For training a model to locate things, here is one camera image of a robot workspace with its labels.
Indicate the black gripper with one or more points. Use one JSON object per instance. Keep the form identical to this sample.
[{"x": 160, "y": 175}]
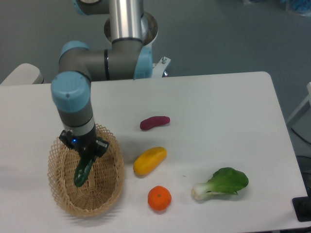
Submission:
[{"x": 88, "y": 143}]

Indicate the green cucumber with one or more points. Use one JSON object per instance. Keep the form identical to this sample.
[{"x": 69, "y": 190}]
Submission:
[{"x": 82, "y": 171}]

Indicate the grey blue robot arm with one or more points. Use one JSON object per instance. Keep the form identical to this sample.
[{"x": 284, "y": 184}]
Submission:
[{"x": 79, "y": 66}]

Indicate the woven wicker basket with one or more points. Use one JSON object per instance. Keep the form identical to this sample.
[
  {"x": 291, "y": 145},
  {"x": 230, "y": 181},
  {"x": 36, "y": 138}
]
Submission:
[{"x": 85, "y": 188}]

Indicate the yellow mango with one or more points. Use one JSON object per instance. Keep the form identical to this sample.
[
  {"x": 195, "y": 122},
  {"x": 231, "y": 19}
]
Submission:
[{"x": 149, "y": 160}]

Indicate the purple sweet potato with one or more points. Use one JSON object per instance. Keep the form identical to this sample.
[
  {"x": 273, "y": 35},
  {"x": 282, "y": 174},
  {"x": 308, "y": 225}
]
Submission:
[{"x": 154, "y": 121}]

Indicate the orange tangerine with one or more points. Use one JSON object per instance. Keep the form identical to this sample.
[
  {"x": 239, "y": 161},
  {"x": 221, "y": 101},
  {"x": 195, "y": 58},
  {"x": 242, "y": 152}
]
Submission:
[{"x": 159, "y": 198}]

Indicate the white chair armrest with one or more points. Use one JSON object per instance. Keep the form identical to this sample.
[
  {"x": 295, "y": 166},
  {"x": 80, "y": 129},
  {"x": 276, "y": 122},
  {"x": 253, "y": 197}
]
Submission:
[{"x": 24, "y": 74}]

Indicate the green bok choy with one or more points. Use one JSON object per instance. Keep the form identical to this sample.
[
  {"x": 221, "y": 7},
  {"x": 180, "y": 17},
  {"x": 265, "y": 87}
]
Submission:
[{"x": 225, "y": 181}]

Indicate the white furniture at right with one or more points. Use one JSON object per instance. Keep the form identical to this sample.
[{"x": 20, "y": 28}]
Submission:
[{"x": 301, "y": 109}]

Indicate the black device at edge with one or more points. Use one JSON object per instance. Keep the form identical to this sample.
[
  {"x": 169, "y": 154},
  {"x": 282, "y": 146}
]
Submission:
[{"x": 302, "y": 208}]

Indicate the clear container with blue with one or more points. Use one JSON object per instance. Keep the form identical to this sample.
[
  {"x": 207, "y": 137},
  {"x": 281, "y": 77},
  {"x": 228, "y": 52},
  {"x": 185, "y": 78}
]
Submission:
[{"x": 299, "y": 7}]

